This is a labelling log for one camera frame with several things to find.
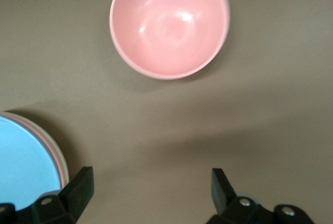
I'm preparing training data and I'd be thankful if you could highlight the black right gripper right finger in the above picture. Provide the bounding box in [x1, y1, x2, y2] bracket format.
[207, 167, 277, 224]

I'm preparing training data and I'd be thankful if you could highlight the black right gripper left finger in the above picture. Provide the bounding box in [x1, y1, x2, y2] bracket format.
[18, 166, 94, 224]

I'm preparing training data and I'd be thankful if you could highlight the small pink bowl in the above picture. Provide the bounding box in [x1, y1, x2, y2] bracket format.
[109, 0, 231, 81]

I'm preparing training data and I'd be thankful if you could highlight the pink plate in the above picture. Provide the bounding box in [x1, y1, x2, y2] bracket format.
[0, 113, 67, 186]

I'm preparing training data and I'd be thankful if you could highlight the blue plate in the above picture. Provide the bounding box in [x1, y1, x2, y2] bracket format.
[0, 116, 63, 208]

